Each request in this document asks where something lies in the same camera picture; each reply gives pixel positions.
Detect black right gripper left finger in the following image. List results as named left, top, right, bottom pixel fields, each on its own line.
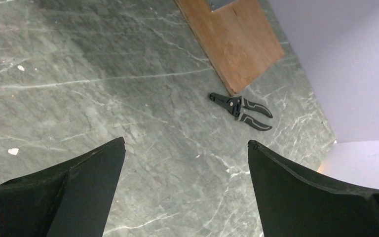
left=0, top=137, right=126, bottom=237

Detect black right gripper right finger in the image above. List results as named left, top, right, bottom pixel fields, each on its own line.
left=248, top=140, right=379, bottom=237

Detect wooden board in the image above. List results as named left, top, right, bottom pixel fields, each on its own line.
left=176, top=0, right=285, bottom=95

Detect black handled pliers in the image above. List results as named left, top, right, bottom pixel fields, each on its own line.
left=209, top=93, right=273, bottom=131

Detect metal bracket stand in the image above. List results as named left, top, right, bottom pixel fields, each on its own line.
left=206, top=0, right=236, bottom=11

